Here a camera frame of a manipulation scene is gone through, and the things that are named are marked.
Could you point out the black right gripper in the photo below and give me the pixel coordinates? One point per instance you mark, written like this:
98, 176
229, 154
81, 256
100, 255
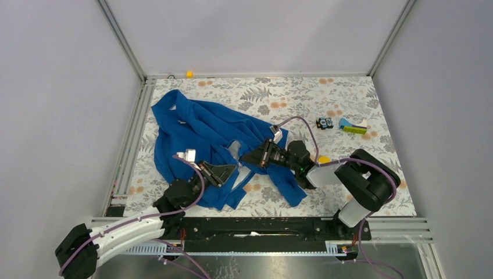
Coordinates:
261, 155

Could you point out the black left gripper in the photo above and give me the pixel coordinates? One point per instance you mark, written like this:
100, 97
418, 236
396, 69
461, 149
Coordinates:
216, 174

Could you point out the blue zip-up jacket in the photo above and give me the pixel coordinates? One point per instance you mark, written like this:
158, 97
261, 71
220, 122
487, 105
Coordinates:
219, 135

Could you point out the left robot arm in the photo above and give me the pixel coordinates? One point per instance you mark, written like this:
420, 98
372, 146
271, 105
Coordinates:
85, 249

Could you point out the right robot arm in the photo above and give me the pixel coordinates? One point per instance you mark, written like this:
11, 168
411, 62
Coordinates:
371, 183

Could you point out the yellow round disc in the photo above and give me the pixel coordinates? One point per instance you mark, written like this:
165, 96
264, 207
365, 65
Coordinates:
324, 159

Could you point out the small black blue toy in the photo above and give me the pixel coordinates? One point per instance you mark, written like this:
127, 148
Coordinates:
324, 123

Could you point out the floral table mat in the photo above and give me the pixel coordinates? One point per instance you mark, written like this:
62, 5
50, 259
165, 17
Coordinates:
299, 102

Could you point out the green blue toy block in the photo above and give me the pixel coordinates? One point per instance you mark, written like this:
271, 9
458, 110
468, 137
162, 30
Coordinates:
360, 128

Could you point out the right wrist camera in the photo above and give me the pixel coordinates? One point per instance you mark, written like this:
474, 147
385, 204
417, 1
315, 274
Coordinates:
277, 133

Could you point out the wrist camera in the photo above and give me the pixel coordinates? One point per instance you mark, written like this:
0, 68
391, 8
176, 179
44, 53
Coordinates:
277, 133
188, 155

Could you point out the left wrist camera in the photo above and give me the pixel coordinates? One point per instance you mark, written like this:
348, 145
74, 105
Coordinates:
188, 155

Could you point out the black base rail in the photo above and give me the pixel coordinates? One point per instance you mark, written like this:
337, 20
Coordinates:
265, 234

